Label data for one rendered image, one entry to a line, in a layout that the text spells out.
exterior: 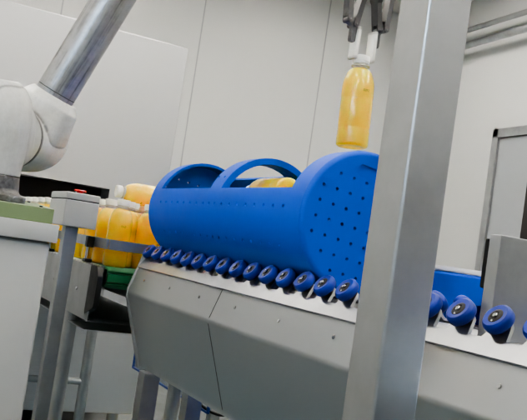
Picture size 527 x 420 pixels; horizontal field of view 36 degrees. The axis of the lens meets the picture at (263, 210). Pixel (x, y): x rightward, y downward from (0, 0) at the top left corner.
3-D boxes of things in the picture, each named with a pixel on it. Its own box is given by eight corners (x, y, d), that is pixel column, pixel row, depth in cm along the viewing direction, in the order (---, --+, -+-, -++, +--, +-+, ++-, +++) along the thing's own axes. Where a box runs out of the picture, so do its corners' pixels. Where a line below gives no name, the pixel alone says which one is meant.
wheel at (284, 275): (295, 267, 162) (301, 274, 163) (284, 265, 166) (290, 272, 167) (280, 282, 161) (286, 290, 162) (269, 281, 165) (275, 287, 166)
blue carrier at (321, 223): (283, 274, 153) (322, 130, 156) (135, 247, 231) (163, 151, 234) (401, 310, 165) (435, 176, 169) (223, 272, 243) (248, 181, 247)
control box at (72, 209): (62, 225, 236) (67, 190, 237) (47, 222, 254) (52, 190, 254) (95, 230, 241) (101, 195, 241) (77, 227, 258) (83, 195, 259)
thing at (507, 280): (487, 340, 119) (501, 234, 120) (469, 336, 123) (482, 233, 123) (537, 345, 123) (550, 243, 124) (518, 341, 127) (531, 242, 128)
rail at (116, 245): (108, 249, 239) (110, 239, 240) (107, 249, 240) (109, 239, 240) (231, 266, 257) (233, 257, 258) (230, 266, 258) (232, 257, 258)
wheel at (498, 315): (515, 303, 109) (523, 314, 110) (492, 300, 113) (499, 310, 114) (496, 328, 107) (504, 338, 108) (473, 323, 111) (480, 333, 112)
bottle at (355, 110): (328, 145, 180) (338, 62, 181) (356, 151, 183) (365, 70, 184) (346, 142, 174) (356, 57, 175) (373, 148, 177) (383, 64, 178)
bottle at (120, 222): (98, 264, 246) (108, 202, 247) (121, 267, 250) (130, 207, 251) (105, 266, 240) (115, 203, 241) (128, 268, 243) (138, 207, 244)
